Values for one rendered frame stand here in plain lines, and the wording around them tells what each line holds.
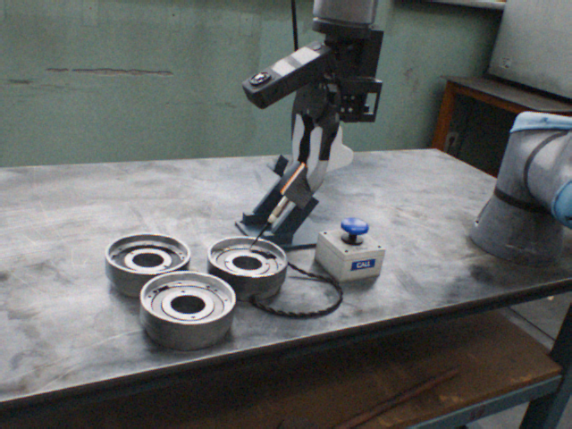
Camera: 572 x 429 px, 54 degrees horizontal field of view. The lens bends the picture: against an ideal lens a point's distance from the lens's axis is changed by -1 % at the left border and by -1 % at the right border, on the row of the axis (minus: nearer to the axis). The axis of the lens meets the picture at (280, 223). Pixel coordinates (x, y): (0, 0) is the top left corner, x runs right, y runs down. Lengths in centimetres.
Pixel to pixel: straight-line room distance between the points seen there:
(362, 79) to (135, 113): 169
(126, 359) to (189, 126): 186
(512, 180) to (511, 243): 10
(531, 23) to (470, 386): 215
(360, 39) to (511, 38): 233
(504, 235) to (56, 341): 68
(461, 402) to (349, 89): 59
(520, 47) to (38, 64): 212
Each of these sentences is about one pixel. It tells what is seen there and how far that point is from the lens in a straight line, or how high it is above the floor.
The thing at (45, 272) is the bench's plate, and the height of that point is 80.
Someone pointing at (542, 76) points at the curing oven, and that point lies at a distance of 289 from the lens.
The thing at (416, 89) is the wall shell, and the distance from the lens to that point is 297.
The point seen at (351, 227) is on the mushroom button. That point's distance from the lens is 78.
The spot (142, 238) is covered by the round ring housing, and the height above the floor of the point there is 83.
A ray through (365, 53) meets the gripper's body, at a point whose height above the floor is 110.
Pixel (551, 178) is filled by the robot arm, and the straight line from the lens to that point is 85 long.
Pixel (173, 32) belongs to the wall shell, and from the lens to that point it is 230.
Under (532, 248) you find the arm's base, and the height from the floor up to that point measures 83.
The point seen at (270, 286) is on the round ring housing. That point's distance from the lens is 70.
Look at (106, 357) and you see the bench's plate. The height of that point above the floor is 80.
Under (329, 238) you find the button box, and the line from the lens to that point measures 80.
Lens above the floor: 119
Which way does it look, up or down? 25 degrees down
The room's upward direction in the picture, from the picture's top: 8 degrees clockwise
